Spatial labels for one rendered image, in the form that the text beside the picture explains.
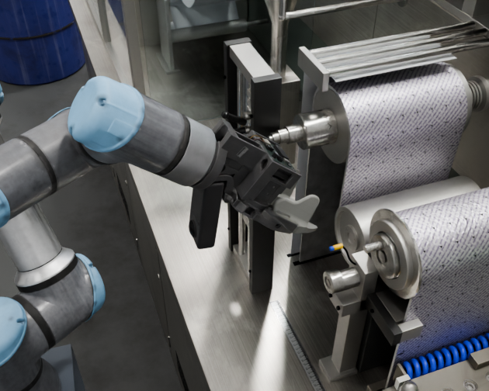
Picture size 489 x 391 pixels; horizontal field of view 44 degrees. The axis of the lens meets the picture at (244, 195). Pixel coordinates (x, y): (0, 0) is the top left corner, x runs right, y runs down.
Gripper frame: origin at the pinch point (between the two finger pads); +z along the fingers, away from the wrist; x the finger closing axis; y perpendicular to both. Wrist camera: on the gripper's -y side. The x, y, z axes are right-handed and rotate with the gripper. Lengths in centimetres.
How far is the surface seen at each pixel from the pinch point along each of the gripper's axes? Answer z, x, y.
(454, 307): 35.1, -7.0, -0.2
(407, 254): 17.5, -4.7, 4.1
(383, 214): 17.5, 3.5, 5.1
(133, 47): 8, 95, -17
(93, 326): 62, 103, -127
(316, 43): 55, 94, 12
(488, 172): 49, 16, 19
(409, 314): 26.7, -7.0, -4.4
